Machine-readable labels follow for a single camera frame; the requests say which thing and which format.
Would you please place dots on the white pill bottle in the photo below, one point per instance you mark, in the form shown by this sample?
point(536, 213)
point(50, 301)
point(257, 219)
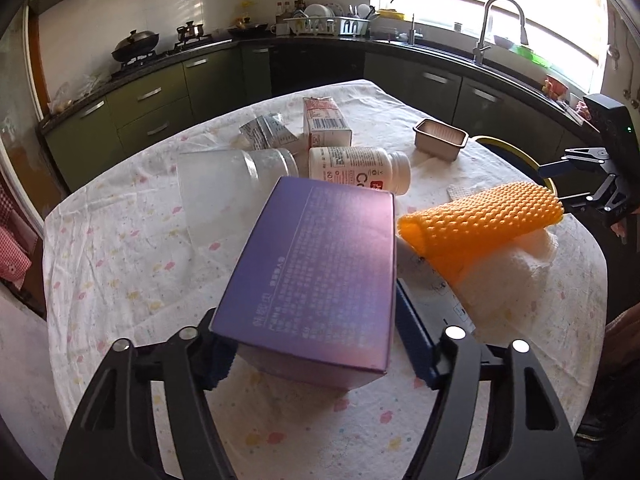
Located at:
point(364, 167)

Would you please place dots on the purple cardboard box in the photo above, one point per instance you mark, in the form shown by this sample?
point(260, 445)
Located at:
point(312, 296)

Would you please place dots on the white dish rack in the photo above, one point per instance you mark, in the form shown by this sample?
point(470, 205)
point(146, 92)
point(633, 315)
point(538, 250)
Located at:
point(335, 26)

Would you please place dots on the black wok with lid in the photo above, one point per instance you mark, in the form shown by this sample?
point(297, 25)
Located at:
point(136, 44)

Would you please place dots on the white paper towel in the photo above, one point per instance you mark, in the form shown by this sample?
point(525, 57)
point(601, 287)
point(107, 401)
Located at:
point(508, 277)

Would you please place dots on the red checkered cloth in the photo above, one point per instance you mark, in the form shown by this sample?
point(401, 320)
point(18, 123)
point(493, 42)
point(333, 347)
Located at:
point(17, 243)

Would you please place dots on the orange foam net sleeve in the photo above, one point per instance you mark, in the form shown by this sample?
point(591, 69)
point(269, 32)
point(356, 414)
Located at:
point(453, 236)

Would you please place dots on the person right hand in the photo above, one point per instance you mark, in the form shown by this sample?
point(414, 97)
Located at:
point(620, 230)

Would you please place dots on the pink white carton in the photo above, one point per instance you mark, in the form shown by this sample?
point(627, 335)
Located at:
point(324, 124)

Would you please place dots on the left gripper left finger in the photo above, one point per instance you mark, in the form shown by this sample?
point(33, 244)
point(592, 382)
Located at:
point(113, 433)

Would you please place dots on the floral white tablecloth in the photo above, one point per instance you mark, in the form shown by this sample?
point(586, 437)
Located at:
point(118, 262)

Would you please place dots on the gas stove burner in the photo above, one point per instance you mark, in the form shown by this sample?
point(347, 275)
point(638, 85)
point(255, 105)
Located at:
point(189, 32)

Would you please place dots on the crumpled grey foil packet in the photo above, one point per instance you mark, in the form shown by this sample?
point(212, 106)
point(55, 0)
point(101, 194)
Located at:
point(268, 131)

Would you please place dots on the yellow rimmed trash bin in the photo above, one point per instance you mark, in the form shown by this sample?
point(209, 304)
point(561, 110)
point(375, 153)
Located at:
point(516, 158)

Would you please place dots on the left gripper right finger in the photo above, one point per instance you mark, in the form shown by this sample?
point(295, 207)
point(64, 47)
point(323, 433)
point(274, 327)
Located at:
point(527, 435)

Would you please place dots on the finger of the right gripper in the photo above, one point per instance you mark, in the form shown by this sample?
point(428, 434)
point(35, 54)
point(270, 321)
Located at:
point(610, 196)
point(594, 160)

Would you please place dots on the green kitchen cabinets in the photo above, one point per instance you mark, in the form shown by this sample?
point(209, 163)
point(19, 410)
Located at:
point(182, 90)

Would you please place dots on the clear plastic cup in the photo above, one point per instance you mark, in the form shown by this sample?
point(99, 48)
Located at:
point(223, 191)

